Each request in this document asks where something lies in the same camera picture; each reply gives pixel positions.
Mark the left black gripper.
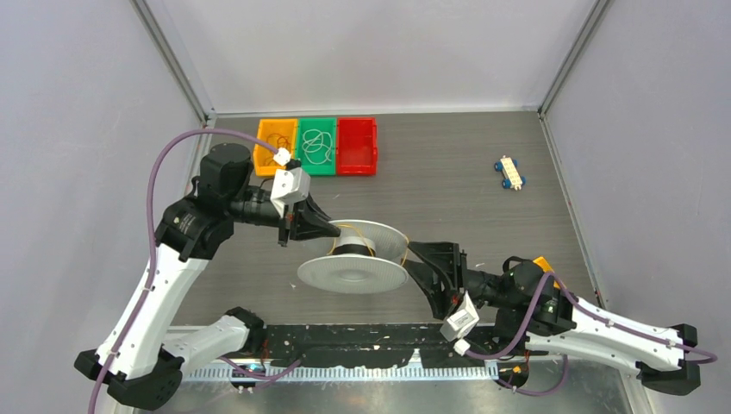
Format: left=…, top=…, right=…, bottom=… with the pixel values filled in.
left=228, top=186, right=341, bottom=245

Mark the white plastic spool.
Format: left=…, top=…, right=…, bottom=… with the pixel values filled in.
left=297, top=219, right=409, bottom=294

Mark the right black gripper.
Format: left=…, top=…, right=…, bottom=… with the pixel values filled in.
left=399, top=241, right=518, bottom=320

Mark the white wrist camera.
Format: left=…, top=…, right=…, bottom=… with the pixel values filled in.
left=270, top=167, right=311, bottom=218
left=440, top=292, right=479, bottom=342

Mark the small yellow block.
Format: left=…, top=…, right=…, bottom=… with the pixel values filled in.
left=533, top=256, right=561, bottom=289

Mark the yellow bin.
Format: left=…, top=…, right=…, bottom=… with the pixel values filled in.
left=253, top=118, right=298, bottom=178

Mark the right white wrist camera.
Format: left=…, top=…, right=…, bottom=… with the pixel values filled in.
left=440, top=292, right=479, bottom=342

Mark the white wire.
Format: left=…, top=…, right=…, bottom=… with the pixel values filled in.
left=301, top=129, right=334, bottom=166

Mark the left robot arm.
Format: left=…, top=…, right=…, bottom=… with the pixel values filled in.
left=74, top=143, right=341, bottom=411

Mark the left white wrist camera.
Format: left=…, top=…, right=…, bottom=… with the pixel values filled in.
left=270, top=167, right=311, bottom=218

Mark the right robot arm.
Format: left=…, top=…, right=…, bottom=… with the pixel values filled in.
left=403, top=241, right=701, bottom=396

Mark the red wire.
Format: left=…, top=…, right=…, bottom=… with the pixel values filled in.
left=262, top=132, right=292, bottom=167

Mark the yellow wire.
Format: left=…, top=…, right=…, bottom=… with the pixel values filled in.
left=326, top=223, right=411, bottom=268

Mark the green bin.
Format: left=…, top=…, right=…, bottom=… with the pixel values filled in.
left=295, top=117, right=337, bottom=176

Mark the white blue toy car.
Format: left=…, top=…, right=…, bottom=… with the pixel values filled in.
left=494, top=155, right=526, bottom=191

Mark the red bin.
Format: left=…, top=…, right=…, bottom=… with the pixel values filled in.
left=335, top=117, right=378, bottom=176

